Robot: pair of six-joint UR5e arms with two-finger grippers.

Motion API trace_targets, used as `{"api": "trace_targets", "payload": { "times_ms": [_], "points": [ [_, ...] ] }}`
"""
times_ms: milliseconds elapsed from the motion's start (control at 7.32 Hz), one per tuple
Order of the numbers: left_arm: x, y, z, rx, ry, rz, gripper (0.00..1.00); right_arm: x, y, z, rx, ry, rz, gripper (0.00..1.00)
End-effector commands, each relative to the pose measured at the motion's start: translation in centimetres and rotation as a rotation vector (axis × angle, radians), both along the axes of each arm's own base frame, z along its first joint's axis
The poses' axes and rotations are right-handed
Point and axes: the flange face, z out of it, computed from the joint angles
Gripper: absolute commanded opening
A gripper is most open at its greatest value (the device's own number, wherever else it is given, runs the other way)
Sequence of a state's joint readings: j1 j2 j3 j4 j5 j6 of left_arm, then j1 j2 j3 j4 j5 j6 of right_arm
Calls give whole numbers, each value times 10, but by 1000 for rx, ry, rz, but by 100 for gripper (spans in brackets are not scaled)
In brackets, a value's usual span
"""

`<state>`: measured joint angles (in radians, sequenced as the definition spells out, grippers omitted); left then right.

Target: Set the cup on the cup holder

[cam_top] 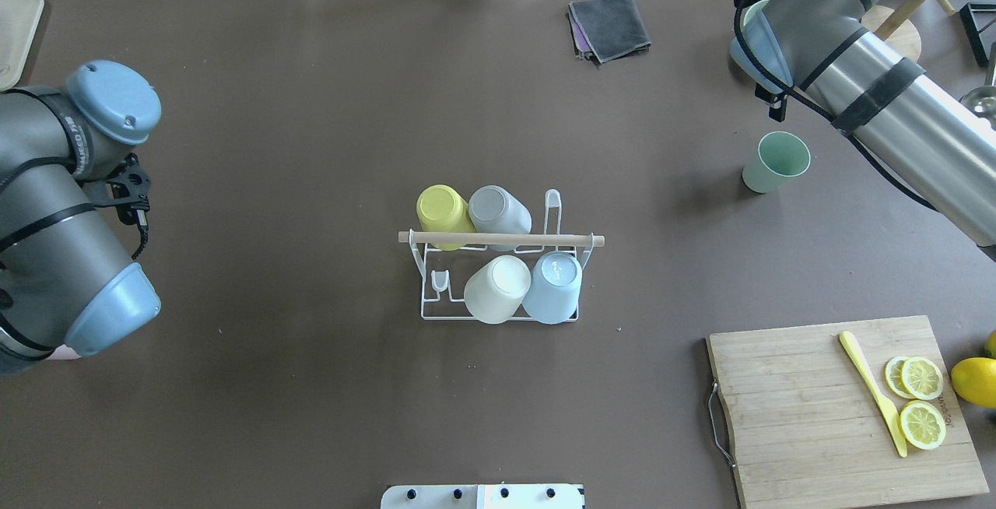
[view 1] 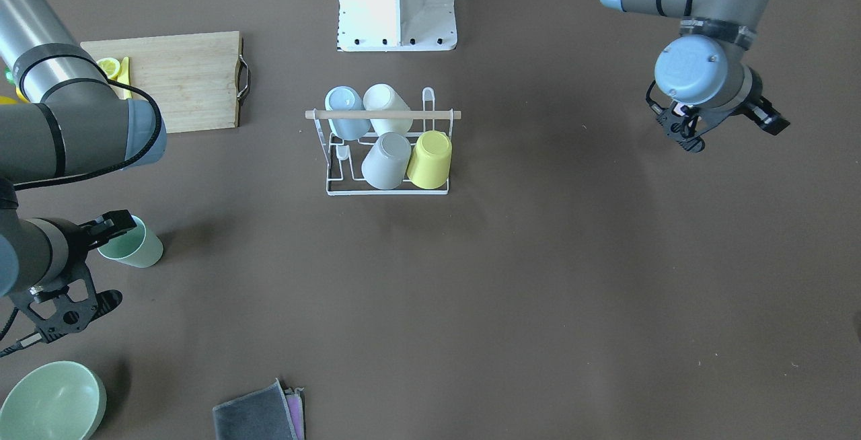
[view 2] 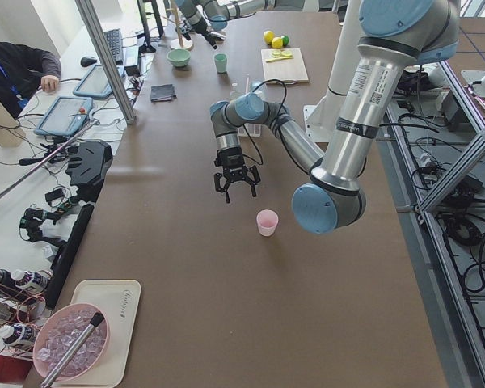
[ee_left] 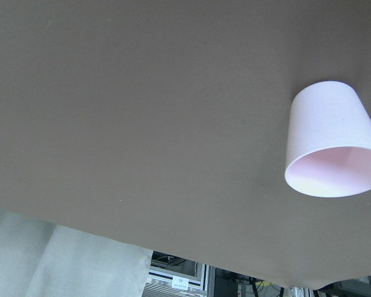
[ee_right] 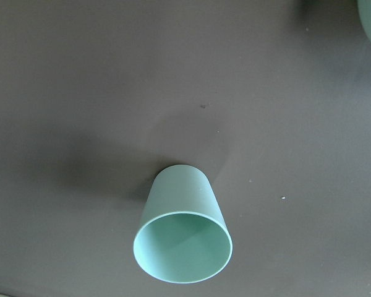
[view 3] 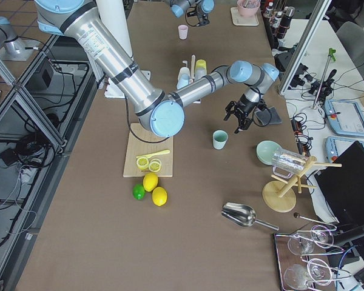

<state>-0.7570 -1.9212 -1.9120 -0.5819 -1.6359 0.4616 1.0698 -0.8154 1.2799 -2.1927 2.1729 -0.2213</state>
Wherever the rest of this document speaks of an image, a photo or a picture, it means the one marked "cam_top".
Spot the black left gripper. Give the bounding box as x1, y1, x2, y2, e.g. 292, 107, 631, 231
82, 153, 152, 226

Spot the green plastic cup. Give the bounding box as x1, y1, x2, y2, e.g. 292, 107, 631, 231
742, 131, 812, 194

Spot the pink plastic cup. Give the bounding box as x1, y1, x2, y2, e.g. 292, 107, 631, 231
47, 345, 82, 360

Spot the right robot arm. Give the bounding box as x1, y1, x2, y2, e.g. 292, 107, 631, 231
730, 0, 995, 257

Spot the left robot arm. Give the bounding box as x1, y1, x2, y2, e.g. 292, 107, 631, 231
1, 60, 163, 375

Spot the light blue plastic cup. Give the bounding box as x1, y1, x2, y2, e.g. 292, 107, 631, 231
522, 251, 583, 325

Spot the grey plastic cup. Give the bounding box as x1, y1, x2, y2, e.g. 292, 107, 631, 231
468, 185, 532, 233

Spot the yellow plastic cup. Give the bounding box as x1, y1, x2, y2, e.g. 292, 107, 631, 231
416, 185, 477, 233

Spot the cream plastic cup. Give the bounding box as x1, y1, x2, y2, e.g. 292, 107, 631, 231
464, 254, 532, 325

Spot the green bowl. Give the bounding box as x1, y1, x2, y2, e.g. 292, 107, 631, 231
740, 0, 770, 32

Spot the wooden mug tree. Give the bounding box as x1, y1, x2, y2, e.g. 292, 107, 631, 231
861, 0, 956, 61

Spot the grey folded cloth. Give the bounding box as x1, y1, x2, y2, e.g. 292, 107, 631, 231
566, 0, 652, 65

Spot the metal scoop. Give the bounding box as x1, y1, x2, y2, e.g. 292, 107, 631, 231
958, 42, 995, 130

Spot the cream plastic tray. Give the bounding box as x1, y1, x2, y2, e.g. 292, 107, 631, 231
1, 0, 45, 92

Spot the yellow plastic knife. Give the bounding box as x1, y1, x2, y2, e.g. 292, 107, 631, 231
837, 331, 908, 457

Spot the yellow lemon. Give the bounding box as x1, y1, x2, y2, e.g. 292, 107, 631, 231
983, 331, 996, 359
950, 357, 995, 409

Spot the wooden cutting board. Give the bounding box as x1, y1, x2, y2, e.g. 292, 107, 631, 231
707, 315, 990, 508

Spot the white wire cup holder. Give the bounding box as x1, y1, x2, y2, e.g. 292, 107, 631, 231
398, 185, 605, 325

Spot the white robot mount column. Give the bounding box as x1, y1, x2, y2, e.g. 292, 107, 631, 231
380, 483, 586, 508

